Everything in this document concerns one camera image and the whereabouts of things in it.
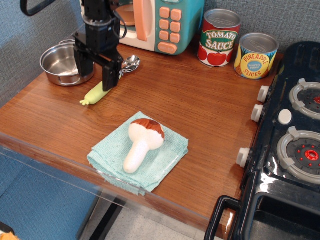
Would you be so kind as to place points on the black toy stove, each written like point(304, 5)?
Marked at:
point(280, 188)

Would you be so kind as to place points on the teal toy microwave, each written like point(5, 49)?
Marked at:
point(162, 26)

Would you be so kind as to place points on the tomato sauce can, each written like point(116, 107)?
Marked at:
point(219, 33)

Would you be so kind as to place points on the clear acrylic table guard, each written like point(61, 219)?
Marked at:
point(65, 180)

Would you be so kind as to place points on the plush mushroom toy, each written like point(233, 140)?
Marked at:
point(146, 135)

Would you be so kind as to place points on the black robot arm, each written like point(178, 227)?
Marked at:
point(96, 12)

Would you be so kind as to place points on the orange plush object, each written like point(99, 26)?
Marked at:
point(8, 236)

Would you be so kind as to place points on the small steel pot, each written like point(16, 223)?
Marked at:
point(60, 66)

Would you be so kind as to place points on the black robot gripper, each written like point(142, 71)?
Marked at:
point(98, 44)

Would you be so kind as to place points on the pineapple slices can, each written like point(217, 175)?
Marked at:
point(255, 55)

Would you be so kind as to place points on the spoon with green handle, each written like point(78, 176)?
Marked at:
point(97, 93)

